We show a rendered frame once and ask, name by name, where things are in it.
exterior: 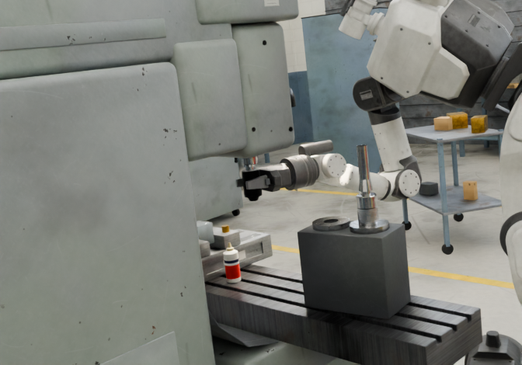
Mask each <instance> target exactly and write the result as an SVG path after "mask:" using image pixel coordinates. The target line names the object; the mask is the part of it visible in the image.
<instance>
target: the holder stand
mask: <svg viewBox="0 0 522 365"><path fill-rule="evenodd" d="M298 247H299V254H300V261H301V275H302V283H303V290H304V304H305V307H308V308H317V309H322V310H328V311H338V312H343V313H348V314H354V315H363V316H369V317H374V318H384V319H390V318H391V317H392V316H393V315H394V314H396V313H397V312H398V311H399V310H401V309H402V308H403V307H404V306H406V305H407V304H408V303H409V302H410V301H411V296H410V286H409V267H408V258H407V248H406V238H405V225H404V224H396V223H389V221H388V220H385V219H381V218H379V223H378V224H376V225H371V226H361V225H359V224H358V220H357V221H351V220H350V219H349V218H348V217H342V216H332V217H322V218H319V219H316V220H314V221H313V222H312V225H310V226H308V227H306V228H304V229H302V230H300V231H298Z"/></svg>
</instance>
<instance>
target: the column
mask: <svg viewBox="0 0 522 365"><path fill-rule="evenodd" d="M0 365H215V359H214V348H213V343H212V336H211V325H210V319H209V313H208V306H207V295H206V290H205V283H204V272H203V267H202V260H201V254H200V243H199V237H198V231H197V220H196V214H195V207H194V202H193V191H192V184H191V178H190V167H189V161H188V155H187V149H186V138H185V132H184V126H183V115H182V108H181V102H180V96H179V85H178V79H177V73H176V68H175V66H174V65H173V64H171V63H169V62H160V63H153V64H139V65H132V66H125V67H118V68H104V69H97V70H90V71H77V72H69V73H62V74H55V75H41V76H34V77H27V78H14V79H6V80H0Z"/></svg>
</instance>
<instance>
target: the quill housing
mask: <svg viewBox="0 0 522 365"><path fill-rule="evenodd" d="M231 32H232V39H233V40H234V41H235V42H236V47H237V53H238V66H239V73H240V79H241V87H242V99H243V106H244V113H245V125H246V132H247V139H248V143H247V145H246V147H245V148H243V149H241V150H237V151H232V152H229V153H225V154H222V155H215V156H212V157H220V158H251V157H255V156H258V155H263V154H266V153H270V152H273V151H278V150H281V149H285V148H289V147H290V146H291V145H292V144H293V143H294V124H293V116H292V109H291V94H290V87H289V79H288V72H287V58H286V51H285V42H284V31H283V28H282V26H281V25H280V24H279V23H275V22H266V23H244V24H232V25H231Z"/></svg>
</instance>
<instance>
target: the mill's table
mask: <svg viewBox="0 0 522 365"><path fill-rule="evenodd" d="M240 273H241V280H240V281H239V282H237V283H228V282H227V279H226V274H224V275H222V276H219V277H216V278H213V279H212V280H208V281H206V282H204V283H205V290H206V295H207V306H208V309H209V311H210V313H211V314H212V315H213V317H214V319H215V320H216V322H217V323H220V324H223V325H228V326H231V327H233V328H237V329H241V330H244V331H247V332H251V333H255V334H257V335H262V336H265V337H268V338H271V339H275V340H279V341H281V342H286V343H289V344H292V345H295V346H300V347H302V348H305V349H310V350H313V351H315V352H319V353H324V354H326V355H329V356H334V357H337V358H340V359H343V360H347V361H350V362H353V363H358V364H360V365H454V364H455V363H456V362H458V361H459V360H460V359H461V358H462V357H463V356H465V355H466V354H468V353H469V352H470V351H472V350H473V349H474V348H475V347H476V346H478V345H479V344H480V343H482V319H481V308H476V307H472V306H468V305H463V304H455V303H451V302H447V301H439V300H435V299H431V298H427V297H419V296H415V295H411V294H410V296H411V301H410V302H409V303H408V304H407V305H406V306H404V307H403V308H402V309H401V310H399V311H398V312H397V313H396V314H394V315H393V316H392V317H391V318H390V319H384V318H374V317H369V316H363V315H354V314H348V313H343V312H338V311H328V310H322V309H317V308H308V307H305V297H304V290H303V283H302V275H301V273H294V272H289V271H285V270H281V269H274V268H269V267H265V266H257V265H253V264H250V265H247V266H244V267H242V268H240Z"/></svg>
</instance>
